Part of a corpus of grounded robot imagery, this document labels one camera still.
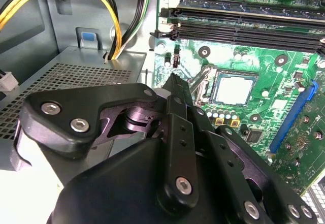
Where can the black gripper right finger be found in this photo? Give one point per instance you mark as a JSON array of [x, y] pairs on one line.
[[215, 155]]

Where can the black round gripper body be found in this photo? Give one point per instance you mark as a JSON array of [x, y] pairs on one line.
[[109, 191]]

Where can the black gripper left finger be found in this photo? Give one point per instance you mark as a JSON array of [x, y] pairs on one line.
[[48, 132]]

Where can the CPU silver top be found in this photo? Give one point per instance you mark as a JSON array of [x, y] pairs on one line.
[[236, 89]]

